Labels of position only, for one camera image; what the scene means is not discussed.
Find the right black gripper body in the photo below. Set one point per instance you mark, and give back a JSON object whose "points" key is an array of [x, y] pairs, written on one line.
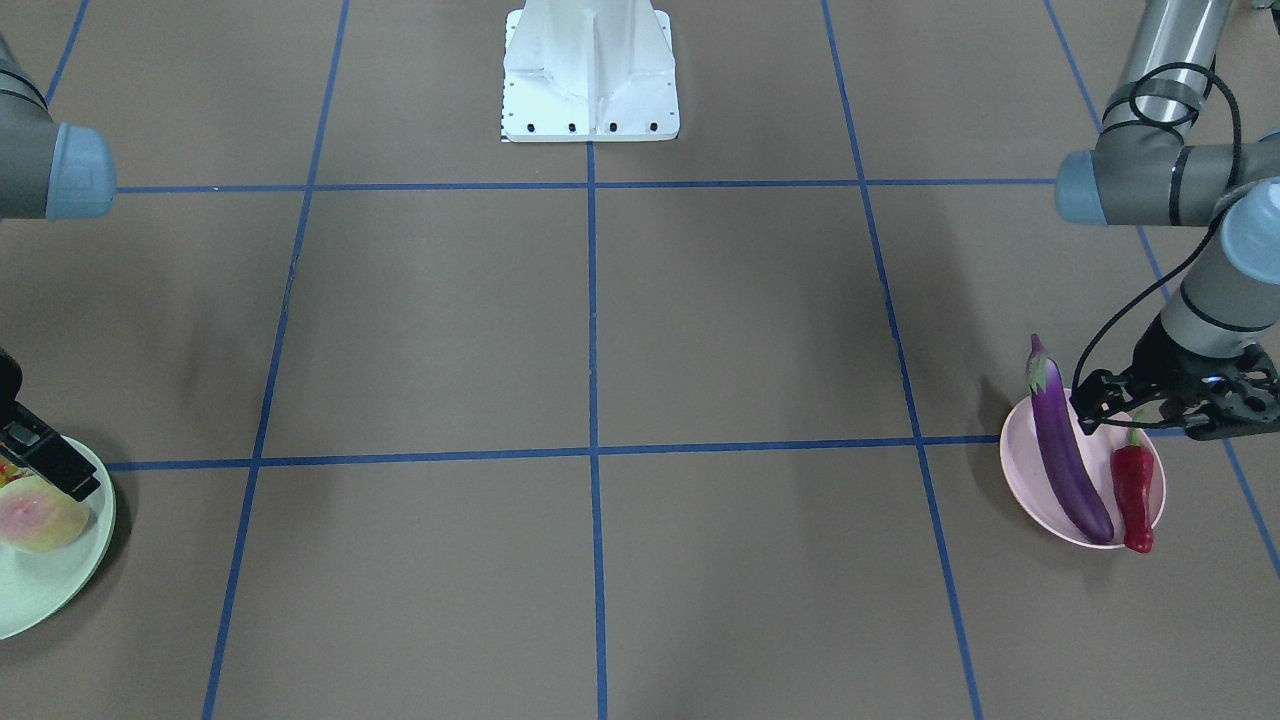
{"points": [[45, 452]]}

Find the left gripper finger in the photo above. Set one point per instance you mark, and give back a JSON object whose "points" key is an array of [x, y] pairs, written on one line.
{"points": [[1091, 412], [1150, 415]]}

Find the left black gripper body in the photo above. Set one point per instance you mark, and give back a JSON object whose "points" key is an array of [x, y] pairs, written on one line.
{"points": [[1166, 354]]}

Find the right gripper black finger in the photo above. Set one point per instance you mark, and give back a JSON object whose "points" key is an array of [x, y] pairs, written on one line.
{"points": [[31, 444]]}

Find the red chili pepper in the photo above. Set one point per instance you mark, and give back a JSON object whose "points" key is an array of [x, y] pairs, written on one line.
{"points": [[1132, 468]]}

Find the green pink peach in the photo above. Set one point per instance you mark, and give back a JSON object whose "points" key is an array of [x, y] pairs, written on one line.
{"points": [[37, 517]]}

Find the purple eggplant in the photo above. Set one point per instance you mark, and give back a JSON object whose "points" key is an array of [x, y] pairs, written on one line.
{"points": [[1061, 458]]}

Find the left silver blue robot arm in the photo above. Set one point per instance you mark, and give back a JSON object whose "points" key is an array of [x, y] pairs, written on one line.
{"points": [[1171, 152]]}

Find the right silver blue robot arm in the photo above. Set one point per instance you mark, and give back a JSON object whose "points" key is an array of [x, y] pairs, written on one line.
{"points": [[49, 171]]}

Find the green plate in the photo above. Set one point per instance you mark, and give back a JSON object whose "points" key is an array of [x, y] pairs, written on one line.
{"points": [[36, 586]]}

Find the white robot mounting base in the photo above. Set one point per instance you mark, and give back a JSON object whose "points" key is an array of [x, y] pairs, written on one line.
{"points": [[589, 72]]}

